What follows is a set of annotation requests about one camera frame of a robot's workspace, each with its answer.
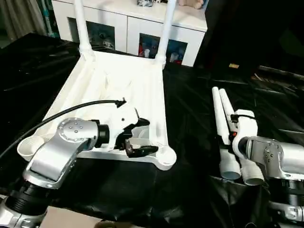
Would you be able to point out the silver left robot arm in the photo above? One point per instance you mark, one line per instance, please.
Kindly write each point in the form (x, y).
(64, 142)

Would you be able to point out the small tan block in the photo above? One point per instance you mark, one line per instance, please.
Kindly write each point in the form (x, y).
(234, 66)

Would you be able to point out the white plastic table top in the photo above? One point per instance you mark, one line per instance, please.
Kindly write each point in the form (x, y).
(107, 83)

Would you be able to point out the beige plush toy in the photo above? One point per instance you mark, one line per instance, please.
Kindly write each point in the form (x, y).
(190, 3)

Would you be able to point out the grey curtain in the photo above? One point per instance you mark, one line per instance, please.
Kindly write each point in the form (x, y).
(21, 16)

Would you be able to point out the white cabinet with glass doors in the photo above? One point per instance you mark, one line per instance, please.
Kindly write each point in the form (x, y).
(123, 14)

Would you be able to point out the white plastic table leg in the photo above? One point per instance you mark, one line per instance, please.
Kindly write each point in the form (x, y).
(219, 114)
(83, 28)
(166, 31)
(253, 174)

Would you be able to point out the black shiny mat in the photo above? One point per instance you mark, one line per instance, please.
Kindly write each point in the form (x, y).
(194, 118)

